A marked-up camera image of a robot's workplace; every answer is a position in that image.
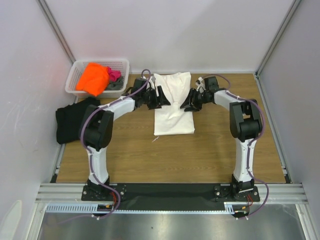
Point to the orange t-shirt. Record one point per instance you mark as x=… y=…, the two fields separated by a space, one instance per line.
x=94 y=79

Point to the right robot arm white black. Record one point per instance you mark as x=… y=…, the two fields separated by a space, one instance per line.
x=246 y=125

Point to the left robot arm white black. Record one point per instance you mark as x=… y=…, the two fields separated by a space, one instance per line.
x=97 y=127

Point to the aluminium frame rail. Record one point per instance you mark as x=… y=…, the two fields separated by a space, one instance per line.
x=279 y=193

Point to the black folded t-shirt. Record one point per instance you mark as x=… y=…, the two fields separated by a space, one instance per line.
x=69 y=120

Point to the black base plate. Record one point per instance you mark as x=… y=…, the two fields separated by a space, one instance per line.
x=180 y=196

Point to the white plastic basket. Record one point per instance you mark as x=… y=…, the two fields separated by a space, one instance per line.
x=78 y=67

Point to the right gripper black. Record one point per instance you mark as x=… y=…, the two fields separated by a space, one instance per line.
x=195 y=98

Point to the grey t-shirt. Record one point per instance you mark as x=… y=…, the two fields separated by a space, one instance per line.
x=115 y=85

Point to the white slotted cable duct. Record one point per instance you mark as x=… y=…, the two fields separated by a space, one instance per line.
x=85 y=208

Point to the pink t-shirt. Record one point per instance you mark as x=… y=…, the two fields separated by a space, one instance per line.
x=114 y=75

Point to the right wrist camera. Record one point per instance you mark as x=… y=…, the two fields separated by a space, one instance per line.
x=200 y=85

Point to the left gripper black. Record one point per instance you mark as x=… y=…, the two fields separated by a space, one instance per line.
x=158 y=101

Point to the white Coca-Cola t-shirt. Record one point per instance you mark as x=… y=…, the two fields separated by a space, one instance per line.
x=171 y=119

